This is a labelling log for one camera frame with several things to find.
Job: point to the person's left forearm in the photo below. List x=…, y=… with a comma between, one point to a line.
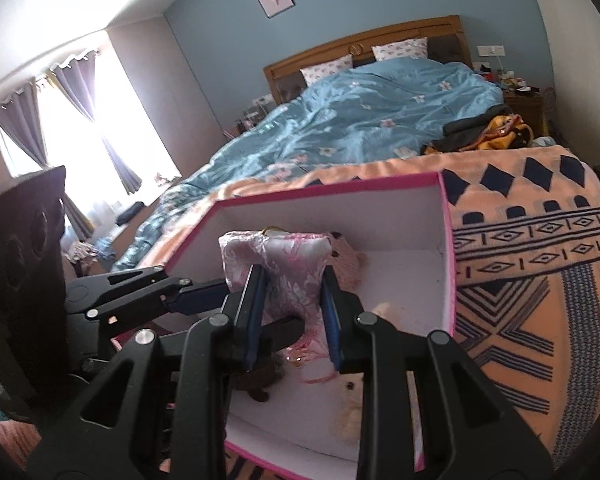
x=20, y=445

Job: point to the wooden nightstand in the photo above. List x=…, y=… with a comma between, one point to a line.
x=525, y=107

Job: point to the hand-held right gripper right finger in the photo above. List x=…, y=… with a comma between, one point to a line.
x=331, y=320

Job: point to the white spotted pillow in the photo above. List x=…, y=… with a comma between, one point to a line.
x=400, y=50
x=327, y=70

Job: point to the pile of colourful clothes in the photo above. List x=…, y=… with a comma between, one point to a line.
x=87, y=252

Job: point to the brown and cream plush toy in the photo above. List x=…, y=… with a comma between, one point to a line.
x=347, y=410

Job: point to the dark cloth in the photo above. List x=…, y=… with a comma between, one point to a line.
x=130, y=214

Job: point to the wooden headboard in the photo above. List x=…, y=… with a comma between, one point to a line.
x=360, y=40

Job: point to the orange patterned blanket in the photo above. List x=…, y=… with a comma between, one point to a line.
x=520, y=285

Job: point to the cluttered bedside table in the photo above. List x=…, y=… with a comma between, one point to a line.
x=250, y=117

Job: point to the pink knitted plush bear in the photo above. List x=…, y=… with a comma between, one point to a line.
x=347, y=265

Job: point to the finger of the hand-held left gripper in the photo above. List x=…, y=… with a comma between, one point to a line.
x=285, y=336
x=200, y=296

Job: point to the black folded clothing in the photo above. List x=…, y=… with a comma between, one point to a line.
x=470, y=127

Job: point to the white wall socket panel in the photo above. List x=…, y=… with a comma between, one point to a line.
x=263, y=99
x=490, y=50

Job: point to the blue flowered duvet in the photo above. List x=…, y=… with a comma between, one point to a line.
x=355, y=110

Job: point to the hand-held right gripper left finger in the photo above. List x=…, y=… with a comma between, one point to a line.
x=254, y=310

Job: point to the pink floral satin pouch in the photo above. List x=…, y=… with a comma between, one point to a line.
x=290, y=270

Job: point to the pink cardboard box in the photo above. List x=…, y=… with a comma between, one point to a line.
x=395, y=230

